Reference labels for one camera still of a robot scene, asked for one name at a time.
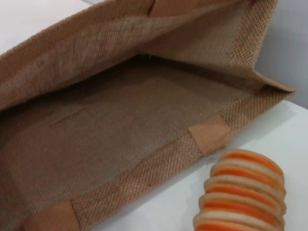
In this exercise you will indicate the brown jute handbag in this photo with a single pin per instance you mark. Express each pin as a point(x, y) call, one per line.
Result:
point(108, 125)

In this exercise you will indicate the orange striped bread loaf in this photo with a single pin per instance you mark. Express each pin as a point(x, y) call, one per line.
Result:
point(240, 195)

